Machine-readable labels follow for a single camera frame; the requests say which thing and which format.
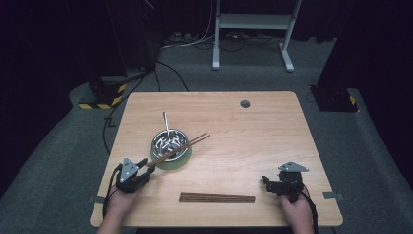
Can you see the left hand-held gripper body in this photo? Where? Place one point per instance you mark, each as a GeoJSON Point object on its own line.
{"type": "Point", "coordinates": [129, 177]}

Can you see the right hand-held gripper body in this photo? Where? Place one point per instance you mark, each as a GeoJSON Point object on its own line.
{"type": "Point", "coordinates": [289, 185]}

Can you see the steel bowl with green base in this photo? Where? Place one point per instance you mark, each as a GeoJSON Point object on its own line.
{"type": "Point", "coordinates": [170, 152]}

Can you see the row of brown chopsticks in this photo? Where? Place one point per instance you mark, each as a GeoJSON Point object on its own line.
{"type": "Point", "coordinates": [217, 197]}

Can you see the person's left hand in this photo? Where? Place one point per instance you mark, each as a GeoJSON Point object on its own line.
{"type": "Point", "coordinates": [121, 204]}

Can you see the person's right hand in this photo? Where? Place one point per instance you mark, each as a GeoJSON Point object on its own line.
{"type": "Point", "coordinates": [297, 216]}

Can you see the grey tape strip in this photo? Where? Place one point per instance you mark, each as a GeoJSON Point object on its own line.
{"type": "Point", "coordinates": [332, 195]}
{"type": "Point", "coordinates": [97, 199]}

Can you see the steel spoon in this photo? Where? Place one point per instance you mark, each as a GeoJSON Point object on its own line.
{"type": "Point", "coordinates": [166, 126]}

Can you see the black base with hazard stripes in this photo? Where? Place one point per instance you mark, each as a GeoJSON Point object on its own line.
{"type": "Point", "coordinates": [104, 97]}

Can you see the black base with yellow mark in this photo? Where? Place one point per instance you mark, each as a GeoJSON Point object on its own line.
{"type": "Point", "coordinates": [334, 99]}

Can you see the white metal stand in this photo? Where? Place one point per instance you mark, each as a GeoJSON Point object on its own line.
{"type": "Point", "coordinates": [253, 21]}

